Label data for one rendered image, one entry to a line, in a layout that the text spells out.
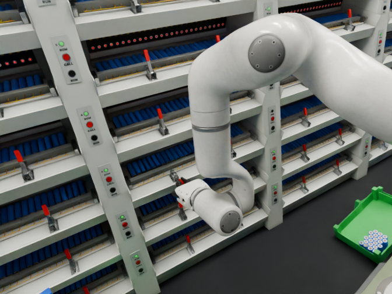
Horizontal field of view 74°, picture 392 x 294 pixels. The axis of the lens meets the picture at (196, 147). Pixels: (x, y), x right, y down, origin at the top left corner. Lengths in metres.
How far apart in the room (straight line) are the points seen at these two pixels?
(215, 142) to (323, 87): 0.24
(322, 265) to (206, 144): 0.90
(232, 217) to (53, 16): 0.68
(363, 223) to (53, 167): 1.33
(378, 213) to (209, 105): 1.16
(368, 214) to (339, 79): 1.11
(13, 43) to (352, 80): 0.75
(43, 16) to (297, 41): 0.62
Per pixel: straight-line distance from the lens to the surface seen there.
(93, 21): 0.82
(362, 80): 0.48
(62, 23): 0.82
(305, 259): 1.35
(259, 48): 0.41
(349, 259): 1.39
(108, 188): 0.92
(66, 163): 0.90
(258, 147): 1.17
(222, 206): 0.68
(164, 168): 1.02
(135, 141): 0.91
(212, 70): 0.52
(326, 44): 0.54
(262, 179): 1.29
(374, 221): 1.51
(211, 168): 0.61
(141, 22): 0.86
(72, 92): 0.82
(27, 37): 0.82
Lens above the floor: 1.00
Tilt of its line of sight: 25 degrees down
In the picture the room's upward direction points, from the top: 10 degrees counter-clockwise
